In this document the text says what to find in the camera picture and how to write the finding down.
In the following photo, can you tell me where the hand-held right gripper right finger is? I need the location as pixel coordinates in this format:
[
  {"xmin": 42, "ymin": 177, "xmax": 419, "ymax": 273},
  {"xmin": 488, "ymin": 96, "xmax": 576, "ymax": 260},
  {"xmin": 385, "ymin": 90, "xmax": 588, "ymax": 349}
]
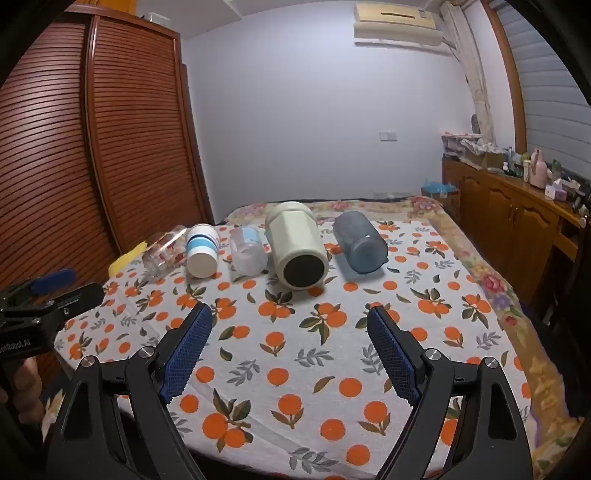
[{"xmin": 367, "ymin": 304, "xmax": 534, "ymax": 480}]

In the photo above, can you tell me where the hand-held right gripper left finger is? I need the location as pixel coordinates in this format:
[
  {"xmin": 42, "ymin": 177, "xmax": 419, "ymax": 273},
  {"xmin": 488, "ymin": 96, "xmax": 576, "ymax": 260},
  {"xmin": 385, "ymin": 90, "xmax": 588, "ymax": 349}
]
[{"xmin": 46, "ymin": 302, "xmax": 213, "ymax": 480}]

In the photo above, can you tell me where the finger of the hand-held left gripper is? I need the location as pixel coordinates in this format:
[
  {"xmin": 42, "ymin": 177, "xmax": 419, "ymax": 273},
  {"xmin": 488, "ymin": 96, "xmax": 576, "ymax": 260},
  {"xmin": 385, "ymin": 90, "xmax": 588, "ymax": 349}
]
[
  {"xmin": 2, "ymin": 268, "xmax": 77, "ymax": 302},
  {"xmin": 44, "ymin": 283, "xmax": 106, "ymax": 325}
]

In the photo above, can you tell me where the large cream cup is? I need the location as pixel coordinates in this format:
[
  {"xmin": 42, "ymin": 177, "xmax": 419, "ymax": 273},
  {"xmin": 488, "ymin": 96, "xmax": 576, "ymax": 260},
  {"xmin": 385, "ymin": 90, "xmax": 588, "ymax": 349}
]
[{"xmin": 264, "ymin": 201, "xmax": 329, "ymax": 291}]

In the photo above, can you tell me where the clear printed glass cup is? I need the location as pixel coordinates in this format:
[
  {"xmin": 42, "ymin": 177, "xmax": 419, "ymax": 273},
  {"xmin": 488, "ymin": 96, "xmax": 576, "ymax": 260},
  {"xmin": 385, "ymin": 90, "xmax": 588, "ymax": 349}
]
[{"xmin": 142, "ymin": 224, "xmax": 188, "ymax": 279}]

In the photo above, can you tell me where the white cup with blue stripes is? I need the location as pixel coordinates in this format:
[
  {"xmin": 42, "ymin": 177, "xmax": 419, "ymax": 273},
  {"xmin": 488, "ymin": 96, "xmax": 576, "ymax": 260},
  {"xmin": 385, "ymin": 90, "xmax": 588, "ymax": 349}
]
[{"xmin": 185, "ymin": 224, "xmax": 221, "ymax": 279}]

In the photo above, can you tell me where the clear plastic cup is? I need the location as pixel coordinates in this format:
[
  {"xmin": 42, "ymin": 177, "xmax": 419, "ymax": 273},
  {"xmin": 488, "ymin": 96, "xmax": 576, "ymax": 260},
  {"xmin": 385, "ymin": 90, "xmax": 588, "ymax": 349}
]
[{"xmin": 229, "ymin": 226, "xmax": 269, "ymax": 275}]

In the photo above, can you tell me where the blue-grey translucent cup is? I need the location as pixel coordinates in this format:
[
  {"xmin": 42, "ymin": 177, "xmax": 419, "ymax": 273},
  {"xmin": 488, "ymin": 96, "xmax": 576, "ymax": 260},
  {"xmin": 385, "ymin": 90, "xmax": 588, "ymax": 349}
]
[{"xmin": 332, "ymin": 210, "xmax": 389, "ymax": 274}]

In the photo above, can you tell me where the person's left hand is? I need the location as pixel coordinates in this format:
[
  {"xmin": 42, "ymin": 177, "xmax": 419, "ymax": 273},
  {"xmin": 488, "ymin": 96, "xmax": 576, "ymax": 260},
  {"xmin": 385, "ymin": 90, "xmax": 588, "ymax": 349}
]
[{"xmin": 0, "ymin": 357, "xmax": 45, "ymax": 423}]

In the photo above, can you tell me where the yellow cloth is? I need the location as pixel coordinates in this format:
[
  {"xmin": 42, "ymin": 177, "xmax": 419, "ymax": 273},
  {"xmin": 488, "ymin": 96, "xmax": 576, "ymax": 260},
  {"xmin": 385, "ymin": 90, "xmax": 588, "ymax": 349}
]
[{"xmin": 108, "ymin": 241, "xmax": 148, "ymax": 278}]

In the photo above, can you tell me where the orange fruit print cloth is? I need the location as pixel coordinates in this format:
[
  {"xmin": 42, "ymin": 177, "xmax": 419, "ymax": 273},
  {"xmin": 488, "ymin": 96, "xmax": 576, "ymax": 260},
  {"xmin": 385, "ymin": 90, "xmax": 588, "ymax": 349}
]
[{"xmin": 53, "ymin": 217, "xmax": 532, "ymax": 480}]

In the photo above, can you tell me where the floral bed blanket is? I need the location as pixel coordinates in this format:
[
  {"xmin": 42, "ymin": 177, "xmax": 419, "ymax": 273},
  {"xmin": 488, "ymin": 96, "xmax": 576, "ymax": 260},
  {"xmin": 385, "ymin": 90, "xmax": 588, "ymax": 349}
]
[{"xmin": 217, "ymin": 196, "xmax": 587, "ymax": 480}]

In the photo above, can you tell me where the brown slatted wardrobe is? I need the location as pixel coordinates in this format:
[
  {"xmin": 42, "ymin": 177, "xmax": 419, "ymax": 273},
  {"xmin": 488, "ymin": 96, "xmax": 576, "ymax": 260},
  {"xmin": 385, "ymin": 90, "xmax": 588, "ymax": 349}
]
[{"xmin": 0, "ymin": 11, "xmax": 215, "ymax": 416}]

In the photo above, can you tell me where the wooden sideboard cabinet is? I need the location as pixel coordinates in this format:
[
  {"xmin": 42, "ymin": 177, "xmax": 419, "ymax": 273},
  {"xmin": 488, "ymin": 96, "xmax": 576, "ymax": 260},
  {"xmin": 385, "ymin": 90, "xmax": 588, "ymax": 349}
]
[{"xmin": 441, "ymin": 157, "xmax": 591, "ymax": 301}]

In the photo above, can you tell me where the crumpled white cloth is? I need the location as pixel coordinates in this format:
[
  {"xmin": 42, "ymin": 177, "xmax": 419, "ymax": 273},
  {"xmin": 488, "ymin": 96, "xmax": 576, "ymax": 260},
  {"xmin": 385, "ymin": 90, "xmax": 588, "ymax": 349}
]
[{"xmin": 441, "ymin": 133, "xmax": 504, "ymax": 162}]

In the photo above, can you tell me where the cluster of small bottles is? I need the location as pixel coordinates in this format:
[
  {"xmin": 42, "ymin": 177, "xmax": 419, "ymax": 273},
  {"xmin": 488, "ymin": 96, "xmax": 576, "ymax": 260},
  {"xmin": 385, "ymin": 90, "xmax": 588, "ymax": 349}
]
[{"xmin": 501, "ymin": 148, "xmax": 529, "ymax": 178}]

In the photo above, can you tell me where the pink bottle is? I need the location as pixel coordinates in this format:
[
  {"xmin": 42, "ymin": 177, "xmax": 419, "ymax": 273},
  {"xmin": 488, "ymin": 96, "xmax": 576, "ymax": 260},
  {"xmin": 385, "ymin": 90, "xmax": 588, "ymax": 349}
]
[{"xmin": 529, "ymin": 148, "xmax": 549, "ymax": 189}]

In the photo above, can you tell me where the pale curtain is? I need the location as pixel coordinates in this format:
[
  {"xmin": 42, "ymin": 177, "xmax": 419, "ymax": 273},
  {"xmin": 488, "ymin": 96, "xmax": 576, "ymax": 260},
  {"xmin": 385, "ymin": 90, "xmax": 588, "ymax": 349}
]
[{"xmin": 438, "ymin": 0, "xmax": 497, "ymax": 146}]

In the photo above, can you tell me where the grey window blind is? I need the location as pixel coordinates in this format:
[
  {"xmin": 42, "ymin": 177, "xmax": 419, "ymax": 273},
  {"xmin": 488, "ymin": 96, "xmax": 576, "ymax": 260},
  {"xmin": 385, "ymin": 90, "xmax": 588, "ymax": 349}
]
[{"xmin": 496, "ymin": 0, "xmax": 591, "ymax": 185}]

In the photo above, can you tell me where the white air conditioner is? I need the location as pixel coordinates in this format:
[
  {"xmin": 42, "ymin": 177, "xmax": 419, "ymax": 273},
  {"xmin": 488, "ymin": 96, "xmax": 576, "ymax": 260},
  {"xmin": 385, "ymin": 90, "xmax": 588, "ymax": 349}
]
[{"xmin": 353, "ymin": 2, "xmax": 451, "ymax": 47}]

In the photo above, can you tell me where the wooden window frame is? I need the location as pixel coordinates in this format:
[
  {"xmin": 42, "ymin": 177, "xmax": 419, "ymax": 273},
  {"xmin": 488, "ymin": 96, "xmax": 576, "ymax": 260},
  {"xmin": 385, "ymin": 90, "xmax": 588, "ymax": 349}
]
[{"xmin": 480, "ymin": 0, "xmax": 529, "ymax": 155}]

